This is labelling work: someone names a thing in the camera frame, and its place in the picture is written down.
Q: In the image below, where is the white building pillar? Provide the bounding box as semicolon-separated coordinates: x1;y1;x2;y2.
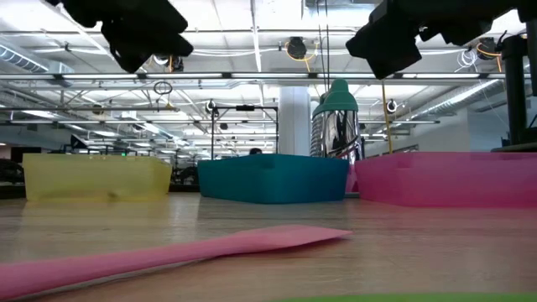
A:
279;86;312;157

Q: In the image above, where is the pink translucent plastic bin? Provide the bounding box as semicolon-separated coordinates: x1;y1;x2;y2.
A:
355;151;537;210

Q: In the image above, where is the blue plastic bin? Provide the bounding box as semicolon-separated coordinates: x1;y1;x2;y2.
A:
196;153;351;206

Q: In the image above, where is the pink silicone spatula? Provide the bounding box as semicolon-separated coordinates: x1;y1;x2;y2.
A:
0;224;353;301

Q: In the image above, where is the silver ventilation duct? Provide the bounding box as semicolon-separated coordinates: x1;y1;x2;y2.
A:
0;44;76;88
410;79;503;122

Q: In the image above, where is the yellow translucent plastic bin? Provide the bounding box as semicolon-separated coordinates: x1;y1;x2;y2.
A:
22;153;173;202

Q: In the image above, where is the grey desk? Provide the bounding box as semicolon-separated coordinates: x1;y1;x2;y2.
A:
490;141;537;154

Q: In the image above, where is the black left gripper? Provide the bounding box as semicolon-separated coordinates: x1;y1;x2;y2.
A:
45;0;195;74

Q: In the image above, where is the white coiled cable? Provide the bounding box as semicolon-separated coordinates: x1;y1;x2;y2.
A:
456;49;479;72

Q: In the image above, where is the black hanging cable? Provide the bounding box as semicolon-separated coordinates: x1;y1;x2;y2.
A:
316;0;331;96

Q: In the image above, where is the dark office furniture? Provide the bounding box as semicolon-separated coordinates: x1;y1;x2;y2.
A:
0;145;43;199

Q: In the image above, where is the black monitor stand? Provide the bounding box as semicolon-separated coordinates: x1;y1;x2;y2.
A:
502;34;529;146

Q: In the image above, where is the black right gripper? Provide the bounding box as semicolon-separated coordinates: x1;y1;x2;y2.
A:
346;0;524;81

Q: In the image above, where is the black background rig frame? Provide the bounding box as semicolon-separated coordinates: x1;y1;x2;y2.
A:
211;105;279;160

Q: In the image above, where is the black ceiling cable reel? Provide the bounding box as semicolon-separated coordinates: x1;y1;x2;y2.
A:
286;36;310;60
476;36;503;60
153;54;185;73

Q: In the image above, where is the black cable loop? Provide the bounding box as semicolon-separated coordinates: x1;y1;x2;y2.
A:
153;80;174;96

